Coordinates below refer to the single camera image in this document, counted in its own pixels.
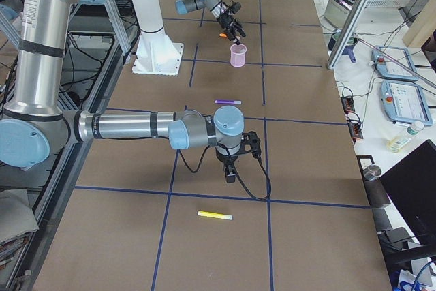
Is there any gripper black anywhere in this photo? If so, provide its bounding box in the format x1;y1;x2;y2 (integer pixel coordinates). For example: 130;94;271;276
217;10;246;44
215;141;241;183

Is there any yellow highlighter pen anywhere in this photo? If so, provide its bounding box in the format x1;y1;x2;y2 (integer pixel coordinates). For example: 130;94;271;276
197;211;233;221

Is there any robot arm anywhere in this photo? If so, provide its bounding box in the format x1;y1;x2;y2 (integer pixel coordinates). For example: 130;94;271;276
175;0;246;45
1;0;245;183

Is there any pink mesh pen holder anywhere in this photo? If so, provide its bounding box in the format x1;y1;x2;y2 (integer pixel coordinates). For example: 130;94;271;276
230;44;247;67

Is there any purple highlighter pen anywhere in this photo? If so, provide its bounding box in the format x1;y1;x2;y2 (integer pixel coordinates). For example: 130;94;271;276
215;99;242;105

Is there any silver toaster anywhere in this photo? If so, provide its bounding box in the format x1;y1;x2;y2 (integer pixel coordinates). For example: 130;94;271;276
324;0;356;28

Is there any blue pot with lid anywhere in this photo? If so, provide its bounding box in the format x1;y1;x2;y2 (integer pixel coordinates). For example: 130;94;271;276
328;29;359;63

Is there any orange black power strip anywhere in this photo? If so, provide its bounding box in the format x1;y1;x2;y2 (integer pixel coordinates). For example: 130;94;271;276
341;95;363;143

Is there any steel cup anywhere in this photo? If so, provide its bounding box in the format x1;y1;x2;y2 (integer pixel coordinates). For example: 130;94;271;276
362;164;382;181

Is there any upper teach pendant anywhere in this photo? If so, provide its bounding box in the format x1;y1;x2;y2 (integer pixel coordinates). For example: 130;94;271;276
372;46;418;82

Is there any teach pendant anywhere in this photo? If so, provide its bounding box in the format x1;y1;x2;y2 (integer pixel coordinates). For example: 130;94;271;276
380;80;433;127
372;46;418;82

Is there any clear bottle yellow liquid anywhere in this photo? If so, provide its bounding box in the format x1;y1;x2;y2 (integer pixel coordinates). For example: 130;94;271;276
387;121;424;153

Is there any lower teach pendant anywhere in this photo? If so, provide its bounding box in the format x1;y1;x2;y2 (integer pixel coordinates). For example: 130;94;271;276
380;80;433;127

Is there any black monitor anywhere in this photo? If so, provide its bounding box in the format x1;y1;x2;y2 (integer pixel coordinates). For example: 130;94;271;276
381;139;435;245

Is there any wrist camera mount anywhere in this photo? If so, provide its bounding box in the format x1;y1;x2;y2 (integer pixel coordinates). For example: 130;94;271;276
240;131;262;159
225;2;241;16

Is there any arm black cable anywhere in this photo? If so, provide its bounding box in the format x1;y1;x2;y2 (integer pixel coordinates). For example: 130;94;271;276
177;142;272;200

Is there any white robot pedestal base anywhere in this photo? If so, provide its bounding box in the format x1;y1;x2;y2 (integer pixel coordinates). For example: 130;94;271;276
132;0;184;76

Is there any aluminium frame post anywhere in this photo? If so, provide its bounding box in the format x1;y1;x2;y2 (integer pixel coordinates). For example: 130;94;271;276
326;0;369;70

